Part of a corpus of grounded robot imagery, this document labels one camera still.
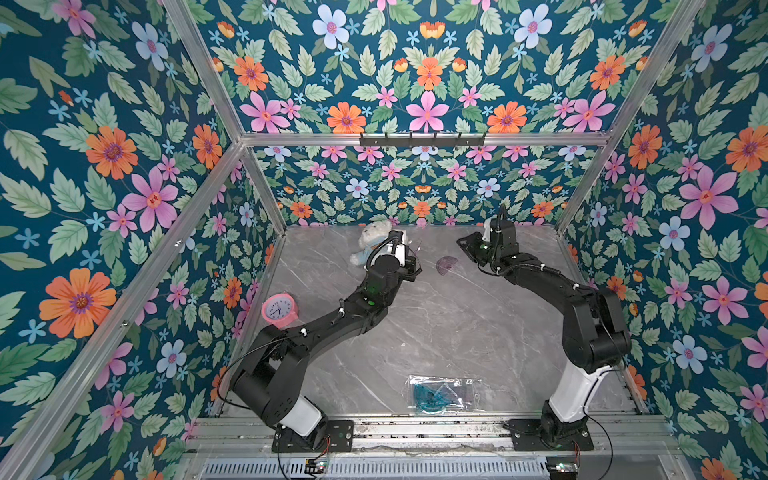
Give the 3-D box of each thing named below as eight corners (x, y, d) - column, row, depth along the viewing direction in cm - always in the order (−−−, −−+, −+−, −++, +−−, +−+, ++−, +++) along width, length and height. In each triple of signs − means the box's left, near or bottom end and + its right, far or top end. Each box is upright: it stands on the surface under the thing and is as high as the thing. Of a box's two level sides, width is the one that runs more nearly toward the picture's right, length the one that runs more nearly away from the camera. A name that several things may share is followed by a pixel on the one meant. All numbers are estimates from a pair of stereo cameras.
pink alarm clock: (259, 328, 95) (255, 323, 92) (270, 297, 102) (266, 292, 99) (295, 328, 95) (291, 323, 92) (303, 297, 102) (300, 292, 99)
